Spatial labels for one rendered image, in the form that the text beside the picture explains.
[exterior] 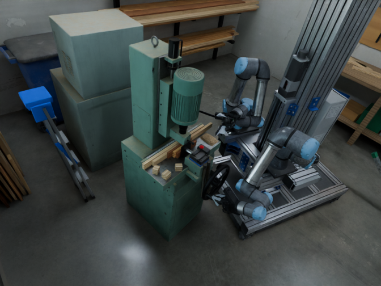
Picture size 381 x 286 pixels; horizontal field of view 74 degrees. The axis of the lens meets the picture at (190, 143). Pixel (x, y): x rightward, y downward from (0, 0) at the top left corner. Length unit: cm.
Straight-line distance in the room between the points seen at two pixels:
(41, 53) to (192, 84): 192
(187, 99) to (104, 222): 149
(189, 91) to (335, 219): 218
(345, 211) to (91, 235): 254
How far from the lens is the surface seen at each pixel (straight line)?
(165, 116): 167
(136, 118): 187
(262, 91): 190
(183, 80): 142
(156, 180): 161
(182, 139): 171
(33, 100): 190
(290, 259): 261
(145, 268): 231
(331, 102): 213
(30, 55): 300
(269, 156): 151
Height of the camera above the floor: 216
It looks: 43 degrees down
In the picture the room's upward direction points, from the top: 9 degrees clockwise
